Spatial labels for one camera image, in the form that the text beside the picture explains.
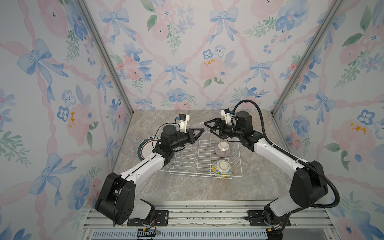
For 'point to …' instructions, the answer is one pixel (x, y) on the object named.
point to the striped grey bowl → (223, 149)
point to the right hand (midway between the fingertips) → (207, 126)
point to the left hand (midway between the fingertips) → (204, 129)
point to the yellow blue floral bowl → (222, 169)
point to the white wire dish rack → (207, 158)
